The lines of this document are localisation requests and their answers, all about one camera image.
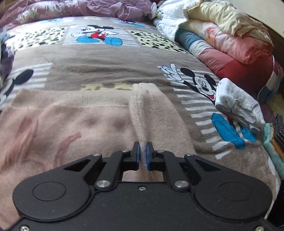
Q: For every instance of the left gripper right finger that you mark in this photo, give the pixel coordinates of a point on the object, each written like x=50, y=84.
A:
x=174, y=169

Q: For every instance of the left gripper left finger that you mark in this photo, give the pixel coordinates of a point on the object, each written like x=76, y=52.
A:
x=115, y=166

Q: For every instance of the beige pink sweater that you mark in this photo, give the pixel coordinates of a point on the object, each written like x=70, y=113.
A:
x=42, y=130

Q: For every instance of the white folded clothes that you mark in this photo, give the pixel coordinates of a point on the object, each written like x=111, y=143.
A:
x=238, y=104

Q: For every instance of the Mickey Mouse bed blanket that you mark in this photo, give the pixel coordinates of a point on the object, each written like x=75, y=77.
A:
x=99, y=53

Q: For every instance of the teal folded garment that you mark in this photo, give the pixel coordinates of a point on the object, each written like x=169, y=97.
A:
x=272, y=148

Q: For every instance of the yellow folded garment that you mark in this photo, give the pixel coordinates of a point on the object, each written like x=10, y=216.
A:
x=277, y=147

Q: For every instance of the black white striped garment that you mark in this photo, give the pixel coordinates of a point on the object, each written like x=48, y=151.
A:
x=277, y=124

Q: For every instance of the pink red folded quilt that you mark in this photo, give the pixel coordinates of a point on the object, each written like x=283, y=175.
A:
x=246, y=61

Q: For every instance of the white quilted duvet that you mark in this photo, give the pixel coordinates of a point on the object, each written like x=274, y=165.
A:
x=170, y=15

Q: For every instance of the folded denim garment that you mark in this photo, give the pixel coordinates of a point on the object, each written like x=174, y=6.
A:
x=7, y=56

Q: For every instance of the cream yellow blanket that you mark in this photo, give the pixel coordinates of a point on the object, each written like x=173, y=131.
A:
x=229, y=19

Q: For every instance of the dark wooden headboard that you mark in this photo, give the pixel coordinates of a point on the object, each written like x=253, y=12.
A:
x=273, y=20

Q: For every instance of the purple crumpled duvet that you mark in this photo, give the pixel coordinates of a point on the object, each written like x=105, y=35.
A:
x=31, y=11

